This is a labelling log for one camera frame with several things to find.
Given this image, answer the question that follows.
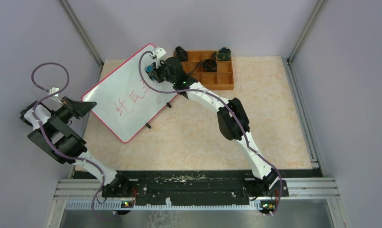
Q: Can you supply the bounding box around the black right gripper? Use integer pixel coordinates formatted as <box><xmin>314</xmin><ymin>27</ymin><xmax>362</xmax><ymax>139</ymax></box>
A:
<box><xmin>151</xmin><ymin>58</ymin><xmax>176</xmax><ymax>85</ymax></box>

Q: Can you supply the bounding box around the blue eraser sponge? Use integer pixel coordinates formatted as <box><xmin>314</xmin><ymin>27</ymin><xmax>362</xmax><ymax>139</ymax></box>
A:
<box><xmin>145</xmin><ymin>64</ymin><xmax>155</xmax><ymax>73</ymax></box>

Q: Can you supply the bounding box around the white whiteboard with red rim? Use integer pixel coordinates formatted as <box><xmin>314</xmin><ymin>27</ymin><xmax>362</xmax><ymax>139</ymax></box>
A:
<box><xmin>81</xmin><ymin>44</ymin><xmax>176</xmax><ymax>143</ymax></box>

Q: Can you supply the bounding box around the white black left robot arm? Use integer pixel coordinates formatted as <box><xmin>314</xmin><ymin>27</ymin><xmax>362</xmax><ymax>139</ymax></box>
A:
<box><xmin>20</xmin><ymin>97</ymin><xmax>134</xmax><ymax>198</ymax></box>

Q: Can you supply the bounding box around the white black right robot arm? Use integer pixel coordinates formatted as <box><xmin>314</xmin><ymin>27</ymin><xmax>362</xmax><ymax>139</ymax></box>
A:
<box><xmin>139</xmin><ymin>57</ymin><xmax>284</xmax><ymax>200</ymax></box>

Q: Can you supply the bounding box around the black rolled cloth left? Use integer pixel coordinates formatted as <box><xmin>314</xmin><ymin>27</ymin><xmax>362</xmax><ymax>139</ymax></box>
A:
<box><xmin>174</xmin><ymin>46</ymin><xmax>188</xmax><ymax>62</ymax></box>

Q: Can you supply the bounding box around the dark patterned long cloth strip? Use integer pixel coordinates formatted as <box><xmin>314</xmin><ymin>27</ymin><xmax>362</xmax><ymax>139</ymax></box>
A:
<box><xmin>187</xmin><ymin>52</ymin><xmax>218</xmax><ymax>76</ymax></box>

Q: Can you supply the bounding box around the orange wooden compartment tray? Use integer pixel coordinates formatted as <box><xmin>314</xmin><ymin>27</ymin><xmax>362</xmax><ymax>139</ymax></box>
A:
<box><xmin>181</xmin><ymin>50</ymin><xmax>234</xmax><ymax>90</ymax></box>

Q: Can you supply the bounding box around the dark rolled cloth right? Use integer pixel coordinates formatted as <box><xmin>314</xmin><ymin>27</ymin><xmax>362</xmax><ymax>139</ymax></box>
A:
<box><xmin>216</xmin><ymin>47</ymin><xmax>231</xmax><ymax>61</ymax></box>

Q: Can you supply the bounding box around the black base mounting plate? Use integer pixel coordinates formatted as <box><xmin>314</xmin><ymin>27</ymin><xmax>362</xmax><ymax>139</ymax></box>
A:
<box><xmin>72</xmin><ymin>169</ymin><xmax>289</xmax><ymax>208</ymax></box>

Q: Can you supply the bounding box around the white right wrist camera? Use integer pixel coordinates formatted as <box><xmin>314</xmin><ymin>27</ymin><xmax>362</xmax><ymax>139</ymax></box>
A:
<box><xmin>150</xmin><ymin>47</ymin><xmax>167</xmax><ymax>68</ymax></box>

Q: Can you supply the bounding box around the aluminium left corner post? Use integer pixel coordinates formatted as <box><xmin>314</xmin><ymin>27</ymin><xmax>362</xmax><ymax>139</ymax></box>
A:
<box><xmin>58</xmin><ymin>0</ymin><xmax>104</xmax><ymax>67</ymax></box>

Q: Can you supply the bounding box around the aluminium corner post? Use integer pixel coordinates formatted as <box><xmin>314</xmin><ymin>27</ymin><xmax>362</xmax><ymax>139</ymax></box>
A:
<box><xmin>58</xmin><ymin>0</ymin><xmax>104</xmax><ymax>67</ymax></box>
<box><xmin>287</xmin><ymin>0</ymin><xmax>328</xmax><ymax>64</ymax></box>

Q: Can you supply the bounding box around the aluminium right corner post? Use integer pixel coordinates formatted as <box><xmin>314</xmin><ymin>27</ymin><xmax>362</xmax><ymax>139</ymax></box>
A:
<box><xmin>287</xmin><ymin>0</ymin><xmax>328</xmax><ymax>64</ymax></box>

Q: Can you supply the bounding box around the aluminium front frame rail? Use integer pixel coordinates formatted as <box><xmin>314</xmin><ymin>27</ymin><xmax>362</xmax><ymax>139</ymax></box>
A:
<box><xmin>54</xmin><ymin>178</ymin><xmax>340</xmax><ymax>211</ymax></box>

